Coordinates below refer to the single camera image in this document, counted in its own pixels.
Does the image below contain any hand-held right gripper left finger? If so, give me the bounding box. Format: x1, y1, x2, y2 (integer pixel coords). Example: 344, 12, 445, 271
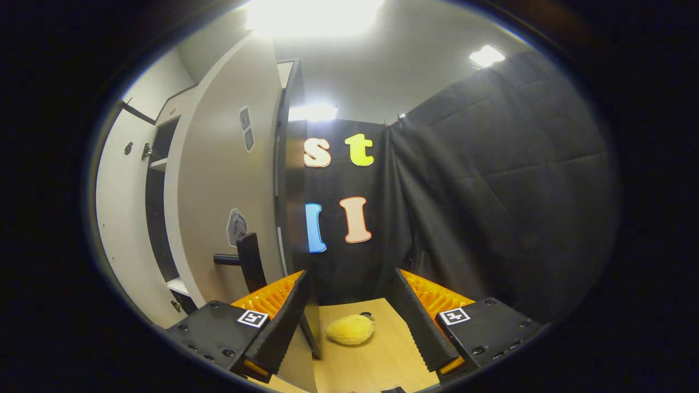
165, 270, 311, 383

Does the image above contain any white shoe cabinet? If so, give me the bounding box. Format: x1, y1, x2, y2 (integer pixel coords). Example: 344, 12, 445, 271
145, 59, 323, 361

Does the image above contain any black door handle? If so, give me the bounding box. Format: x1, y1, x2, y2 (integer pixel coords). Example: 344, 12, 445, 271
214, 233, 268, 295

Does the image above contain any ceiling light panel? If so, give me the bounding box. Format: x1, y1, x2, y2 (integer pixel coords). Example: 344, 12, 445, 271
470, 45, 506, 69
246, 0, 383, 36
288, 104, 338, 122

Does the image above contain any black backdrop cloth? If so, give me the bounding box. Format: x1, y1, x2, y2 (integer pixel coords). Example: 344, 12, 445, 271
287, 50, 620, 323

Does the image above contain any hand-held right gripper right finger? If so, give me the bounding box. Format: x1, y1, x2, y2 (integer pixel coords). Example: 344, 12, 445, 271
394, 267, 544, 381

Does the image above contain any yellow plush toy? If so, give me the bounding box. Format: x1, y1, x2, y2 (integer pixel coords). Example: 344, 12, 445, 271
325, 312, 376, 346

